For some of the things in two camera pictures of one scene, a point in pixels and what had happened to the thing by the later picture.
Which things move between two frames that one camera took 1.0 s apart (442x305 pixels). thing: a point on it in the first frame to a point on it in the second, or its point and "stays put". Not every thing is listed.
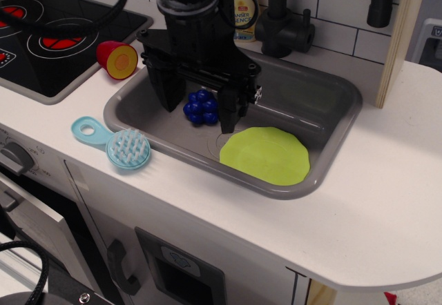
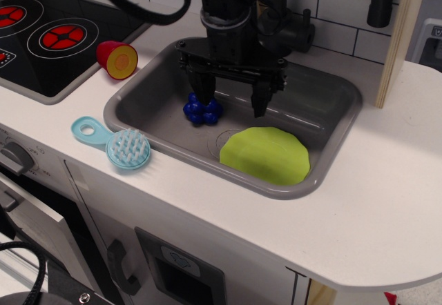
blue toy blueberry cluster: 202,107 stays put
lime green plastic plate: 266,154 stays put
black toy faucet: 281,33 stays put
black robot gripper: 199,41 to 232,48
